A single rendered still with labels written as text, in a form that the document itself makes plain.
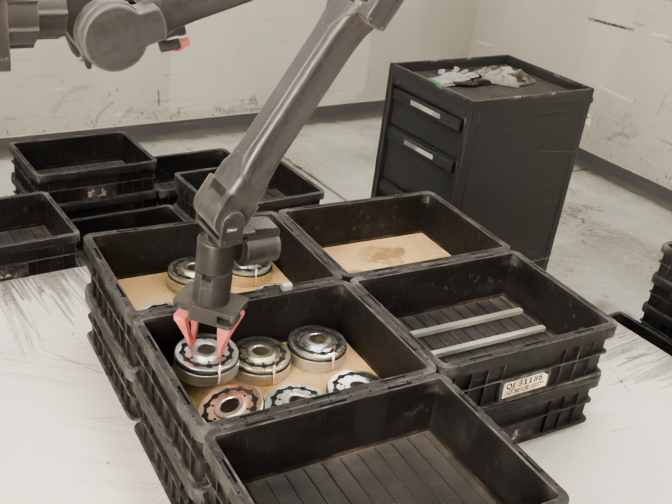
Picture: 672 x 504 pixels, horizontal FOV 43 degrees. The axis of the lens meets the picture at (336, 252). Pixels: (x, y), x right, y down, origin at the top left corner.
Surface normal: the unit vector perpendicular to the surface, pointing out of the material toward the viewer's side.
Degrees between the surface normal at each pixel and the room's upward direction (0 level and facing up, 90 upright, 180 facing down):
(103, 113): 90
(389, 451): 0
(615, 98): 90
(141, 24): 95
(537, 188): 90
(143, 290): 0
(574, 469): 0
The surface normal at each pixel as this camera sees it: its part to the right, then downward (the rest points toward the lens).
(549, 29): -0.82, 0.18
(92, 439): 0.11, -0.88
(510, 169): 0.56, 0.44
